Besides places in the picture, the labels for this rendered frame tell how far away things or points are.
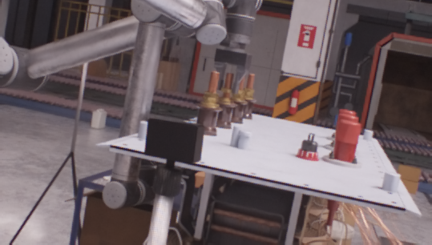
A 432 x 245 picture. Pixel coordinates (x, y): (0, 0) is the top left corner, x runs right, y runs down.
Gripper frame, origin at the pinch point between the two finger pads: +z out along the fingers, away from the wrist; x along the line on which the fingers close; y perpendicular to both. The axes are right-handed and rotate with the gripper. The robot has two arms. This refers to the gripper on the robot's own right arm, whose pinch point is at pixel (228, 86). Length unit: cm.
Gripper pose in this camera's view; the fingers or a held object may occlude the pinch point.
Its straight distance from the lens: 221.4
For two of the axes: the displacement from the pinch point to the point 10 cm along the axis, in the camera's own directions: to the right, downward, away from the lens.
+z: -1.8, 9.8, 1.0
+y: 4.5, -0.1, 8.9
